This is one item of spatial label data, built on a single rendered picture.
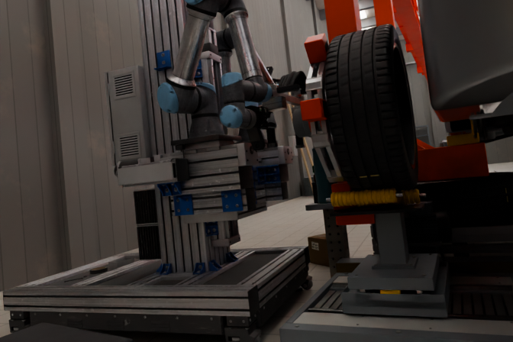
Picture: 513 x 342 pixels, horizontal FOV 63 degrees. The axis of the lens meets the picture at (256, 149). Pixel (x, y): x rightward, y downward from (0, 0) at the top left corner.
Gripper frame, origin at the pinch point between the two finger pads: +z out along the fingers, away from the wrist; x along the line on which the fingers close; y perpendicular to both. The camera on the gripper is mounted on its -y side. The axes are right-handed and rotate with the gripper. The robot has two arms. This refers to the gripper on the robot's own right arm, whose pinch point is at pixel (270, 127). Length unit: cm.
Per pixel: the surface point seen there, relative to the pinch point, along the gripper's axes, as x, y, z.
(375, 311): -35, -73, -3
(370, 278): -34, -61, -3
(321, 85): -26.3, 11.3, -9.9
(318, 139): -23.1, -8.2, -9.9
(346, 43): -36.8, 25.6, -6.0
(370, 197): -36.9, -31.8, 2.2
